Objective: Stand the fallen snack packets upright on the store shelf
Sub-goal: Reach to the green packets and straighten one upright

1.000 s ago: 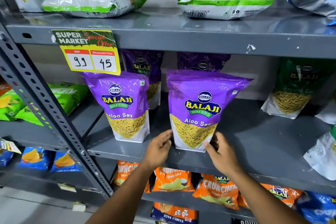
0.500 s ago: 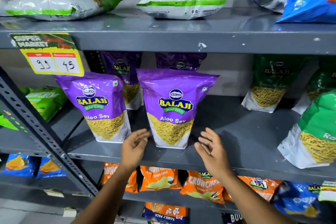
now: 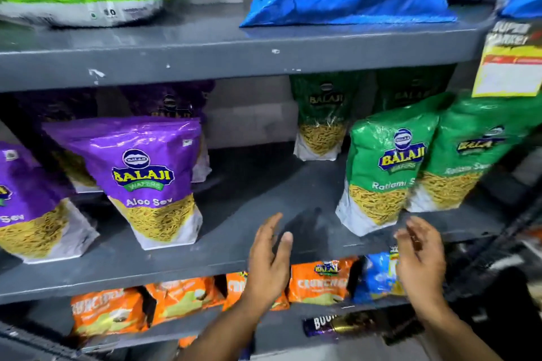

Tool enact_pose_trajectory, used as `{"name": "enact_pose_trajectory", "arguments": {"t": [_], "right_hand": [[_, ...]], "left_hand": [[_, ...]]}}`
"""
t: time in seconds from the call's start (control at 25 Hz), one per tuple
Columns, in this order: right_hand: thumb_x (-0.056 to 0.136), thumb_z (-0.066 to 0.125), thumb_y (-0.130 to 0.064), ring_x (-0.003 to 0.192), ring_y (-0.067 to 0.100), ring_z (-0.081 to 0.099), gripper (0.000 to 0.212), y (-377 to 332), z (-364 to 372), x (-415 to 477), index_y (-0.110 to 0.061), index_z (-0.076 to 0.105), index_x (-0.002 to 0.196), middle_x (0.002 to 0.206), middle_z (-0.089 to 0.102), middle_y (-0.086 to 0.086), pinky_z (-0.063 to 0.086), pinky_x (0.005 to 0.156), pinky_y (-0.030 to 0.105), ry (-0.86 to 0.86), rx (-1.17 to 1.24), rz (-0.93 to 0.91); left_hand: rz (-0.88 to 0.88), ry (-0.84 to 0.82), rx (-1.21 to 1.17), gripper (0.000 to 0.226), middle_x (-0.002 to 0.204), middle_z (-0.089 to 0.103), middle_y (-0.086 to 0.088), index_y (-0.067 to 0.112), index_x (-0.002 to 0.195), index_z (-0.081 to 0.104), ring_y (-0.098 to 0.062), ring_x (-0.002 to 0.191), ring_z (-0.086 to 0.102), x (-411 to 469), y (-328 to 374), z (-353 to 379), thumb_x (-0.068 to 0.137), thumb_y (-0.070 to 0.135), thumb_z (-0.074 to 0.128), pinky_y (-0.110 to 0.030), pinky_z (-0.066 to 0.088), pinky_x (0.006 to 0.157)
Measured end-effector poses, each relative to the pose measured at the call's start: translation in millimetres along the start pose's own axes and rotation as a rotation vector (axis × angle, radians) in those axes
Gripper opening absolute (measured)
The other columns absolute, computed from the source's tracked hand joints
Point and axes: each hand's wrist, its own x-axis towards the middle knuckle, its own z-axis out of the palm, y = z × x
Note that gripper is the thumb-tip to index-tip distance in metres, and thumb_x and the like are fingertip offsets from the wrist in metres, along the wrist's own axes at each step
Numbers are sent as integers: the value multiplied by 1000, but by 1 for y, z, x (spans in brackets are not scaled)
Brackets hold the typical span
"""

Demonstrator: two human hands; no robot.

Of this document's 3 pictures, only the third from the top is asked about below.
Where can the green snack packet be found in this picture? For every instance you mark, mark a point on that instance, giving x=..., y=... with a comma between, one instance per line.
x=410, y=85
x=385, y=174
x=324, y=119
x=470, y=149

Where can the grey metal shelf rack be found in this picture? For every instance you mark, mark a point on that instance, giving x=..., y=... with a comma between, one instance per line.
x=237, y=50

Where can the black metal rack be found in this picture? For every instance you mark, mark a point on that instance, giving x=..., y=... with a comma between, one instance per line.
x=495, y=255

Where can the person's right thumb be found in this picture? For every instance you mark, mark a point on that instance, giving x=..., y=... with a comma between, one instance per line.
x=402, y=246

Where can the yellow and red shelf sign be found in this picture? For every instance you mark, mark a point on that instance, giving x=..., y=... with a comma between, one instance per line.
x=510, y=64

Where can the person's right hand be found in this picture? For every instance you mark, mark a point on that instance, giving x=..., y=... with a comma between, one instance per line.
x=423, y=272

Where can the person's left hand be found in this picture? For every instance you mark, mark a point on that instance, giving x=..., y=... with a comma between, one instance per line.
x=264, y=272

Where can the purple and gold biscuit packet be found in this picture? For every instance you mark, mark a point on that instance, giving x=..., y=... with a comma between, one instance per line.
x=334, y=324

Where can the white sack with green stripe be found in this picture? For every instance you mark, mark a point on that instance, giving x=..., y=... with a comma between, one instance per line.
x=76, y=3

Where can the person's left forearm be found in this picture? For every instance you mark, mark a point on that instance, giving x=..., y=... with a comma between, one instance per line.
x=224, y=333

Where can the small blue snack packet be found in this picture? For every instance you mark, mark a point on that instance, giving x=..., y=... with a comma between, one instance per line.
x=377, y=276

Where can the person's left thumb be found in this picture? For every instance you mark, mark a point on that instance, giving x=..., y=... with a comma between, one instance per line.
x=283, y=253

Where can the orange snack packet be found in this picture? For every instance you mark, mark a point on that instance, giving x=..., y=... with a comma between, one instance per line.
x=108, y=312
x=182, y=297
x=235, y=286
x=322, y=284

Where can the person's right forearm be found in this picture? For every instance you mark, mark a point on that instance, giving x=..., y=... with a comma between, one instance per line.
x=455, y=337

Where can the purple snack packet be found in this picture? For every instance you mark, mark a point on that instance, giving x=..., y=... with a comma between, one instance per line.
x=144, y=170
x=55, y=105
x=29, y=212
x=169, y=100

